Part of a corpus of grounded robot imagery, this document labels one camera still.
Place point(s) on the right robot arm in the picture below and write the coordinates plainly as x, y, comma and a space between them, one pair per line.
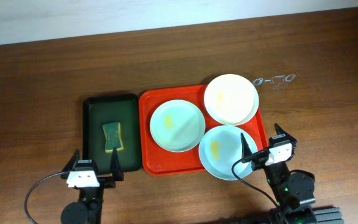
293, 189

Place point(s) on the cream white plate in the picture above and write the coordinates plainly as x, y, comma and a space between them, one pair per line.
231, 99

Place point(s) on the dark green plastic tray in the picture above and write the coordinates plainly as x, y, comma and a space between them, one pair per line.
98, 111

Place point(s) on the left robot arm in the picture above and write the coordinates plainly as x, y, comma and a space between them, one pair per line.
88, 207

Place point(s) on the pale green plate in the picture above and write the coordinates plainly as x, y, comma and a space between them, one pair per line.
177, 125

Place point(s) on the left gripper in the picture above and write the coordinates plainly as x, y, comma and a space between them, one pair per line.
106, 180

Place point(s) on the light blue plate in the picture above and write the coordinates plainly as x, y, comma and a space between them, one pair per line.
220, 148

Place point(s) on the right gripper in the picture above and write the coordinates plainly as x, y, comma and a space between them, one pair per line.
258, 160

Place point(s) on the green and yellow sponge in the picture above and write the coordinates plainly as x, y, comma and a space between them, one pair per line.
113, 138

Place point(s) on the red plastic tray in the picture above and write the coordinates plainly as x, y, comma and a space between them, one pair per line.
157, 161

